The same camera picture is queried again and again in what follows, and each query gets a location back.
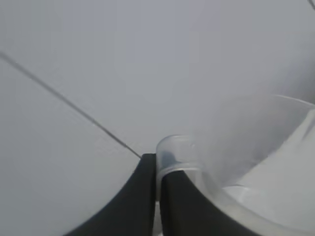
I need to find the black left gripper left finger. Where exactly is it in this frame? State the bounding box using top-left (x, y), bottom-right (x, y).
top-left (66, 153), bottom-right (158, 236)

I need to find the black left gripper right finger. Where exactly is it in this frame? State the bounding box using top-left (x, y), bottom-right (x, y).
top-left (159, 170), bottom-right (244, 236)

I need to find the translucent plastic measuring cup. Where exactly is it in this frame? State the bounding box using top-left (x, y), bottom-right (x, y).
top-left (156, 94), bottom-right (315, 236)

